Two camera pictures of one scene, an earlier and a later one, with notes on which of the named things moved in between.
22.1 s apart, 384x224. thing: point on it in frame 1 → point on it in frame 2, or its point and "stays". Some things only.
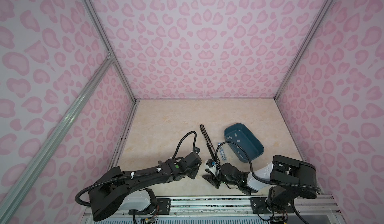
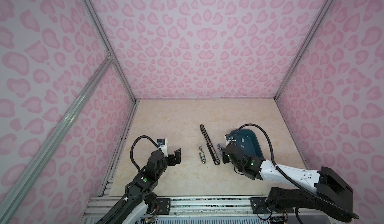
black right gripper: x=212 y=180 → x=224 y=154
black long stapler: x=209 y=144 stays
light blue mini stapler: x=222 y=152 stays
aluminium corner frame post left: x=111 y=53 stays
